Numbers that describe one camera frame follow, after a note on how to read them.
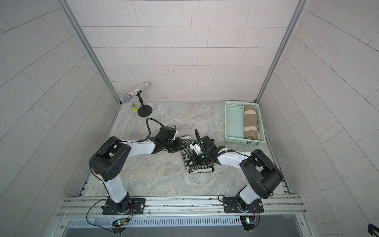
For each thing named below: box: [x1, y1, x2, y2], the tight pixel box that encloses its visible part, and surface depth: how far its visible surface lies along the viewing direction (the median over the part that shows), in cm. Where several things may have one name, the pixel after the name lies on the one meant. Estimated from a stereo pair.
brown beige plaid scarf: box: [243, 104, 261, 141], surface depth 100 cm
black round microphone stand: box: [136, 90, 153, 118], surface depth 111 cm
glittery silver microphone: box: [121, 81, 150, 103], surface depth 93 cm
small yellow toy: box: [130, 103, 138, 111], surface depth 114 cm
